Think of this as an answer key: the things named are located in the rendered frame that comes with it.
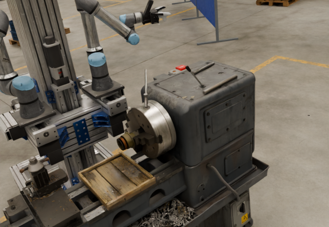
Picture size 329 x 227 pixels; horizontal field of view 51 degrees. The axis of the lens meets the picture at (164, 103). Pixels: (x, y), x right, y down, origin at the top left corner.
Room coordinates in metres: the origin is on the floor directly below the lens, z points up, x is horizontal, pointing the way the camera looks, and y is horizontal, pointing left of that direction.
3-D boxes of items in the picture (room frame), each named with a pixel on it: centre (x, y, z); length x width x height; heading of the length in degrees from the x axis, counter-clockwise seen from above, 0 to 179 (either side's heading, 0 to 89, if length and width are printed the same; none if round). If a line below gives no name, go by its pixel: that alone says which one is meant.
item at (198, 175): (1.95, -0.22, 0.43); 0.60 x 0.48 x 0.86; 124
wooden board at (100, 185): (1.57, 0.32, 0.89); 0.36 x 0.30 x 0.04; 34
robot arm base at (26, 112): (1.97, 0.83, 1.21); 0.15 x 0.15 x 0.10
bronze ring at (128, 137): (1.63, 0.23, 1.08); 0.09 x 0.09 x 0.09; 34
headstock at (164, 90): (1.95, -0.22, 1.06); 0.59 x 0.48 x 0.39; 124
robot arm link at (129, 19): (2.42, 0.18, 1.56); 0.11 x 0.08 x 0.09; 101
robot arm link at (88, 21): (2.37, 0.44, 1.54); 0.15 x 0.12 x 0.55; 11
